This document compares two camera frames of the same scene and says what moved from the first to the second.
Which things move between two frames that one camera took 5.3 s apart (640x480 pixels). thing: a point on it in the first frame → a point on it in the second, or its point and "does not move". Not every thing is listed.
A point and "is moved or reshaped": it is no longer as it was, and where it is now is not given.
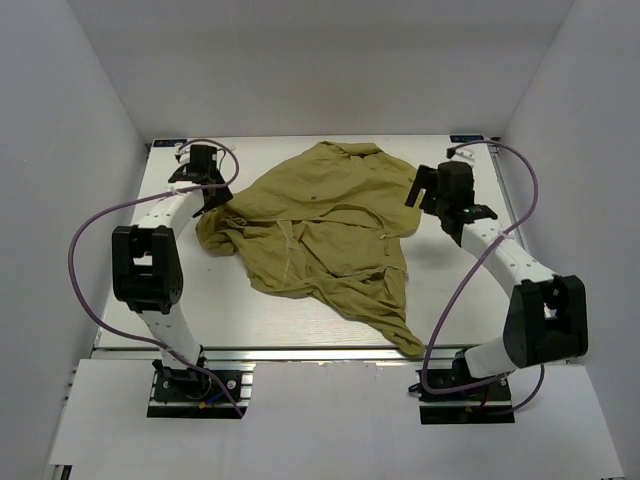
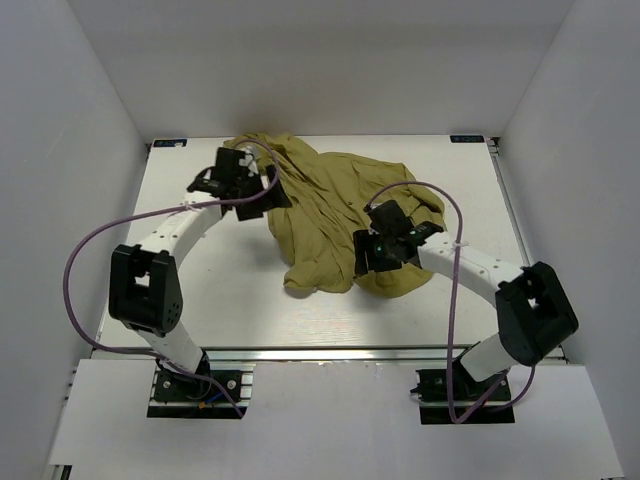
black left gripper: [221, 194] → [274, 199]
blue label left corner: [168, 143] does not move
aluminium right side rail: [515, 215] does not move
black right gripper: [426, 178] → [364, 241]
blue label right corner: [465, 138] does not move
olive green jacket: [329, 222] is moved or reshaped
